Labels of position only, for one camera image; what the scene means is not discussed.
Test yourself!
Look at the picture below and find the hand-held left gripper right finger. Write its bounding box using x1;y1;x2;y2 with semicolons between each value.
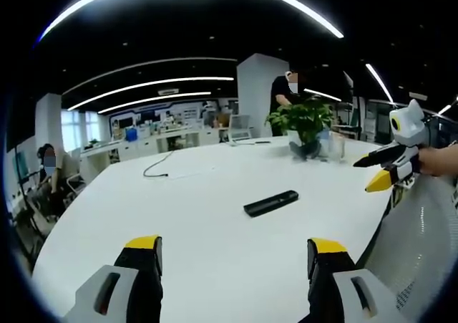
306;237;409;323

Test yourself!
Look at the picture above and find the white mesh office chair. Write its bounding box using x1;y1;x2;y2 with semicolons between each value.
361;174;458;323

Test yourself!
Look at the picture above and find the black remote control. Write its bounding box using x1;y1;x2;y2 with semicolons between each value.
243;190;300;218

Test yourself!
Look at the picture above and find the green potted plant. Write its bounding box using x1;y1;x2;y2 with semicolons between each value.
264;99;336;161

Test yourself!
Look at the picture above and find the person's right hand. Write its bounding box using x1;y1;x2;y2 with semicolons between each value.
416;146;458;178

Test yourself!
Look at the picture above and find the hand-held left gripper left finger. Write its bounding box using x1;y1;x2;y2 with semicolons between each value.
64;234;164;323

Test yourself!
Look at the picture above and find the black cable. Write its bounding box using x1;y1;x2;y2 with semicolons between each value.
143;150;175;178

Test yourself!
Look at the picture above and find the clear glass container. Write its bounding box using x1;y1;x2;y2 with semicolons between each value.
321;131;346;164

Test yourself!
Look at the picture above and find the grey office chair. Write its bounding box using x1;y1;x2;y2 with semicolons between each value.
66;174;87;196

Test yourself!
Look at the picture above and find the white square pillar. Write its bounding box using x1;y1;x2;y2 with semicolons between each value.
236;53;290;140
34;93;62;155

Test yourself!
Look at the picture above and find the white counter with cabinets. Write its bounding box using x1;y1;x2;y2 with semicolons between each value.
80;124;221;163

